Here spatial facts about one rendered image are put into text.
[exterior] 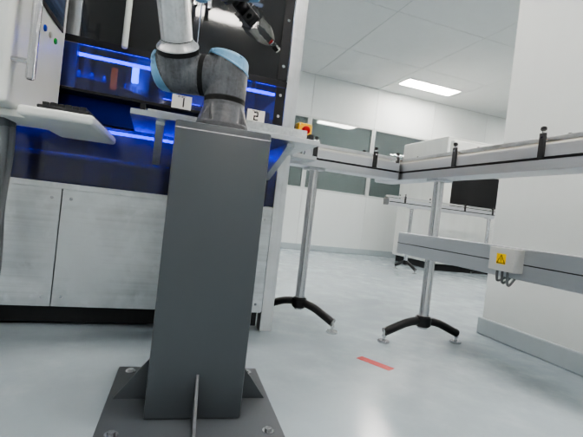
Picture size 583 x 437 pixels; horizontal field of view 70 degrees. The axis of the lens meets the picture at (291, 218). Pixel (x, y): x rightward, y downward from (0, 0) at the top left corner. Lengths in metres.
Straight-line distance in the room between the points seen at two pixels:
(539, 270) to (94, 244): 1.75
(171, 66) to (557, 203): 1.95
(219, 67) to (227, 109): 0.12
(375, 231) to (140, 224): 6.01
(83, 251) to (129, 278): 0.22
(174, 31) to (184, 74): 0.11
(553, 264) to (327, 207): 5.67
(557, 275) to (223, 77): 1.28
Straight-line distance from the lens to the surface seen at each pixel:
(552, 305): 2.46
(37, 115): 1.41
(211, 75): 1.23
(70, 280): 1.97
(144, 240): 1.92
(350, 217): 7.30
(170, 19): 1.22
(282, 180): 2.01
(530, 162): 1.79
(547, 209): 2.50
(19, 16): 1.54
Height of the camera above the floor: 0.58
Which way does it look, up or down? 1 degrees down
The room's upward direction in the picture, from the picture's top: 6 degrees clockwise
